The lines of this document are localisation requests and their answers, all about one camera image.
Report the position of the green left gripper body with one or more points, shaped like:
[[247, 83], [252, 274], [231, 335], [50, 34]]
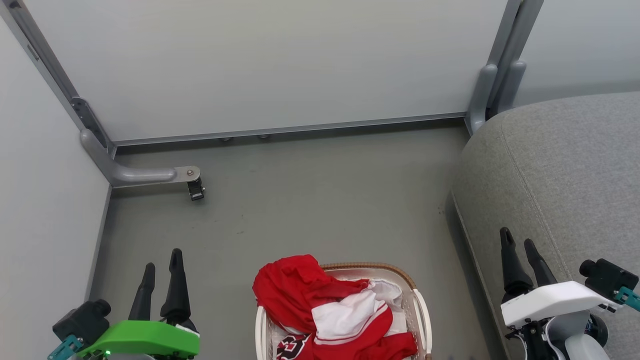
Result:
[[145, 337]]

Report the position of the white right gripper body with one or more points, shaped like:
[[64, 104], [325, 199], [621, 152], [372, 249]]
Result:
[[550, 300]]

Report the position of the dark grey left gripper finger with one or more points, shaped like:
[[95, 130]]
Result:
[[144, 297], [176, 290]]

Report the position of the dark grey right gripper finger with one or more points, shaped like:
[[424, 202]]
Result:
[[542, 272], [514, 272]]

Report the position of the red and white garment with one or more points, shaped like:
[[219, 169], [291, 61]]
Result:
[[295, 295]]

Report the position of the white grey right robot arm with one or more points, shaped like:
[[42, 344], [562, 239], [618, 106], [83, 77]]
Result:
[[585, 347]]

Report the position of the grey fabric sofa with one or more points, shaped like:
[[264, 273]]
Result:
[[565, 175]]

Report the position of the black caster wheel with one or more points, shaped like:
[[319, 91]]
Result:
[[196, 190]]

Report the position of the white laundry basket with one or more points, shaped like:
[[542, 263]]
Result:
[[423, 320]]

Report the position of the grey partition support foot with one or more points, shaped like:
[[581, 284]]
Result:
[[140, 175]]

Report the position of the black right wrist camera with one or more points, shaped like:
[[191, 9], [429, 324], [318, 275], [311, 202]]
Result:
[[607, 280]]

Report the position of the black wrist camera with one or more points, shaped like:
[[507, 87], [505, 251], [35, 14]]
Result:
[[607, 280], [82, 322]]

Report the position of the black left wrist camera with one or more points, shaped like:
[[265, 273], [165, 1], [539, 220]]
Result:
[[82, 322]]

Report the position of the grey partition bottom rail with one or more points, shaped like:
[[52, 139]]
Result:
[[300, 128]]

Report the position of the grey partition side post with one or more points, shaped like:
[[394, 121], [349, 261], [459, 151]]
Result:
[[50, 65]]

